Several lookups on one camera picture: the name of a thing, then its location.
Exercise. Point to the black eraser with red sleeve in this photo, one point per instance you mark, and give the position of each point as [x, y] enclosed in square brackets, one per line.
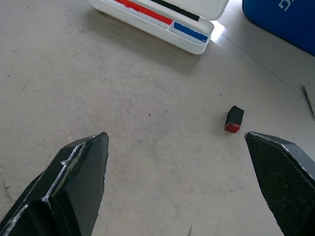
[235, 118]

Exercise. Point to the blue box with white lettering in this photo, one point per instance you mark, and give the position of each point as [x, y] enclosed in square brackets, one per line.
[285, 22]

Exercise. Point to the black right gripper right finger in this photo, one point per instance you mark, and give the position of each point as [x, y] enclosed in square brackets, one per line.
[285, 177]

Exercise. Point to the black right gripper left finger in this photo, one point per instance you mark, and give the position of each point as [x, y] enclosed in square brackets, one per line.
[73, 186]

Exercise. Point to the white case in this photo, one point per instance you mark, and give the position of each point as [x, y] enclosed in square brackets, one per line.
[157, 19]

